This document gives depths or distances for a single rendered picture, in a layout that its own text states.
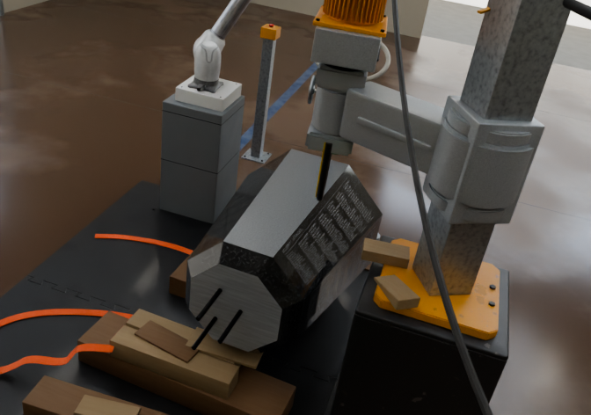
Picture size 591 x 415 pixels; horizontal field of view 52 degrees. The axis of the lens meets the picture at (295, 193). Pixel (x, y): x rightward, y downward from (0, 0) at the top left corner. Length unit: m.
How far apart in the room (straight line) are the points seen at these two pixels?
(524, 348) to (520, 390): 0.35
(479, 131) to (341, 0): 0.72
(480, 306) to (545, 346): 1.30
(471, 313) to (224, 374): 1.09
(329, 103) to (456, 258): 0.80
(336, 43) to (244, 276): 0.99
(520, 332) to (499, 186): 1.74
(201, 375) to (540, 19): 1.93
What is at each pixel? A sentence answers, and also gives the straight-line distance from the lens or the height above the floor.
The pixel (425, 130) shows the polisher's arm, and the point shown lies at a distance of 2.35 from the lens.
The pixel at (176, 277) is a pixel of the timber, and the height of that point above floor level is 0.13.
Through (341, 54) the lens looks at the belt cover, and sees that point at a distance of 2.39.
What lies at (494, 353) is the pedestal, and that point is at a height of 0.74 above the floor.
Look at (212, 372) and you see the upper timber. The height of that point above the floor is 0.25.
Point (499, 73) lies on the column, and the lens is 2.15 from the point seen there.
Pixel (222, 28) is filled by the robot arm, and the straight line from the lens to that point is 4.00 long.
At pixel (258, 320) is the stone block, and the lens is 2.61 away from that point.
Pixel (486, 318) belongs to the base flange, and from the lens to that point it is 2.56.
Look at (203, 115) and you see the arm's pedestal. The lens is 3.80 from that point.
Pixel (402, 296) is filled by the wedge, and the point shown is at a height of 0.82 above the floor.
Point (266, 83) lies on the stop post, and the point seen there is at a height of 0.65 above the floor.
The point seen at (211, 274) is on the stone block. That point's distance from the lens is 2.57.
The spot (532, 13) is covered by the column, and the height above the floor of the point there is 1.92.
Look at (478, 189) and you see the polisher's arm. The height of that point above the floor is 1.32.
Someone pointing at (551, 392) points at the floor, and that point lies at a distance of 3.61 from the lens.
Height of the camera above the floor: 2.29
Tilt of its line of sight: 30 degrees down
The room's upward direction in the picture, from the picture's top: 9 degrees clockwise
